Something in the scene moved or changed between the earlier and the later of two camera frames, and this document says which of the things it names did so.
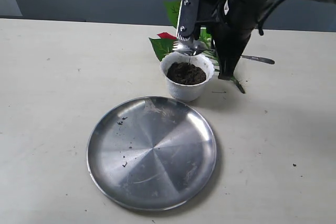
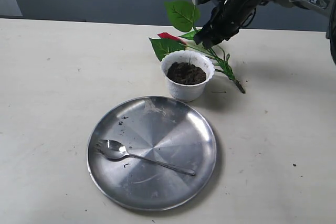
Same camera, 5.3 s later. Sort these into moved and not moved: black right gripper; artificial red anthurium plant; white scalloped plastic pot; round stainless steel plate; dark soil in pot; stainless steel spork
Moved: stainless steel spork; black right gripper
Not moved: white scalloped plastic pot; round stainless steel plate; artificial red anthurium plant; dark soil in pot
